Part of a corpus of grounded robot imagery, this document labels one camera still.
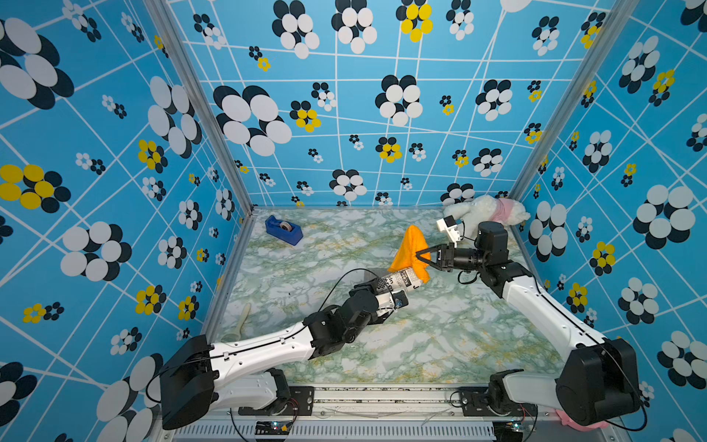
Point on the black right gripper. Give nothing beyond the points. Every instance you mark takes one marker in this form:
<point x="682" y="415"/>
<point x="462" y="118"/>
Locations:
<point x="442" y="252"/>

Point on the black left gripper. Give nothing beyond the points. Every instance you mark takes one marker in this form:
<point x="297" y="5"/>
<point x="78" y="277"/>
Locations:
<point x="369" y="287"/>

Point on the orange microfiber cloth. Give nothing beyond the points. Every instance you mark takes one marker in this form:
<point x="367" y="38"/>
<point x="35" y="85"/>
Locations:
<point x="413" y="241"/>

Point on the newspaper print eyeglass case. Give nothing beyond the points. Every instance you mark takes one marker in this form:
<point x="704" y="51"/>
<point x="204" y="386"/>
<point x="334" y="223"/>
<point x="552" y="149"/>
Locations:
<point x="403" y="280"/>

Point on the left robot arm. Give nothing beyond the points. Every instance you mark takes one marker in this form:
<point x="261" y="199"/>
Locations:
<point x="201" y="377"/>

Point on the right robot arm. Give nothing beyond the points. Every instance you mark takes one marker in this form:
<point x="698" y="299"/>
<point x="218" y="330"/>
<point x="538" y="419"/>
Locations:
<point x="599" y="380"/>

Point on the white plush dog toy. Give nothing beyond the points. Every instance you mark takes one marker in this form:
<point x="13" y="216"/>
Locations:
<point x="507" y="212"/>

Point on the blue tape dispenser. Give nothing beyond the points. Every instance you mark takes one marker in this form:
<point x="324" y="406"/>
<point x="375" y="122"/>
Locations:
<point x="283" y="230"/>

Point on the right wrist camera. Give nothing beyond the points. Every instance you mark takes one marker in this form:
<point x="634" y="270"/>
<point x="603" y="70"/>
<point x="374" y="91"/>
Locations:
<point x="449" y="226"/>

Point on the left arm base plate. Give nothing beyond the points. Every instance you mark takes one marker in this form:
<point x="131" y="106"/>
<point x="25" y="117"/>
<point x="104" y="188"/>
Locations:
<point x="299" y="403"/>

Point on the aluminium front rail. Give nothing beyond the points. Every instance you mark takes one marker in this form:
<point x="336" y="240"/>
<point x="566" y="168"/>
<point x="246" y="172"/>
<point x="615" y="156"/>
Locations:
<point x="390" y="412"/>

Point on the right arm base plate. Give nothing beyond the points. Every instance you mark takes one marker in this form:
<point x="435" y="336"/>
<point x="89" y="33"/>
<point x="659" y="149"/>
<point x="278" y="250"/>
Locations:
<point x="475" y="402"/>

